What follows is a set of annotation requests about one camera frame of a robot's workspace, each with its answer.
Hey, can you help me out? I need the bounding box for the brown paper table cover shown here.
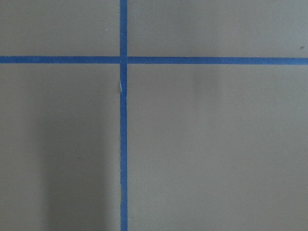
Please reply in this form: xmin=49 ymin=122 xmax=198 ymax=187
xmin=0 ymin=0 xmax=308 ymax=231

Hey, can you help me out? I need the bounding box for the blue tape line lengthwise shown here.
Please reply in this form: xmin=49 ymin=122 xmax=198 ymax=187
xmin=119 ymin=0 xmax=128 ymax=231

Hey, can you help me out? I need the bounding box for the blue tape line crosswise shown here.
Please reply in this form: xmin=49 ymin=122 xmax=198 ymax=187
xmin=0 ymin=56 xmax=308 ymax=65

